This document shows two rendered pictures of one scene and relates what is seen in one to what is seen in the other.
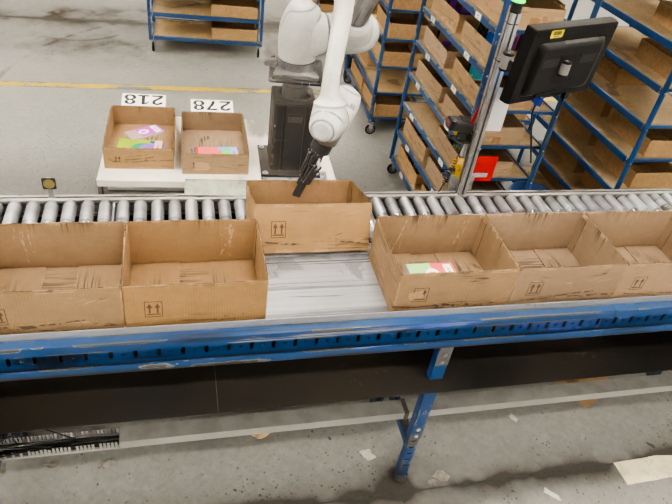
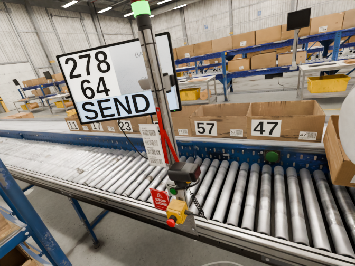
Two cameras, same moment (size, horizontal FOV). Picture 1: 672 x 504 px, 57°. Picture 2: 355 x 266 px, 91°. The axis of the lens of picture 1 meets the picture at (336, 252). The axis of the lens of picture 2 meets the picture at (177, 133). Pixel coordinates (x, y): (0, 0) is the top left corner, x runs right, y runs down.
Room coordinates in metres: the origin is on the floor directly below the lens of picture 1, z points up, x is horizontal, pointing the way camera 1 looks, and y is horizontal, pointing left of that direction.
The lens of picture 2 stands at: (2.80, -0.02, 1.46)
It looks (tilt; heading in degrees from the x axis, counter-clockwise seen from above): 23 degrees down; 228
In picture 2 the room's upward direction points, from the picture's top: 11 degrees counter-clockwise
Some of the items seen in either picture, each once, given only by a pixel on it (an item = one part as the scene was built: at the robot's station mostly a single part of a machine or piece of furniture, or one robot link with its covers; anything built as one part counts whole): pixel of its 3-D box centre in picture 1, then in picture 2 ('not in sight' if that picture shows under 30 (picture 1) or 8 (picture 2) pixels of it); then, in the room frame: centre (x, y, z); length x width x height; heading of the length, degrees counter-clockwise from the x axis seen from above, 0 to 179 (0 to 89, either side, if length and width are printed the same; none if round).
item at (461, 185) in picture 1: (481, 119); (171, 153); (2.41, -0.51, 1.11); 0.12 x 0.05 x 0.88; 108
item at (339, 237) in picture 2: not in sight; (329, 205); (1.97, -0.02, 0.72); 0.52 x 0.05 x 0.05; 18
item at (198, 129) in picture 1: (213, 141); not in sight; (2.40, 0.62, 0.80); 0.38 x 0.28 x 0.10; 17
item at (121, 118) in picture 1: (141, 136); not in sight; (2.35, 0.93, 0.80); 0.38 x 0.28 x 0.10; 16
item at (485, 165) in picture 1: (478, 169); (166, 201); (2.46, -0.57, 0.85); 0.16 x 0.01 x 0.13; 108
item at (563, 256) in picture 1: (546, 257); (221, 120); (1.71, -0.71, 0.97); 0.39 x 0.29 x 0.17; 108
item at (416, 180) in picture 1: (428, 165); not in sight; (3.61, -0.51, 0.19); 0.40 x 0.30 x 0.10; 16
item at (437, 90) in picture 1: (451, 80); not in sight; (3.59, -0.51, 0.79); 0.40 x 0.30 x 0.10; 19
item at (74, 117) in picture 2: not in sight; (88, 120); (2.19, -2.20, 0.96); 0.39 x 0.29 x 0.17; 109
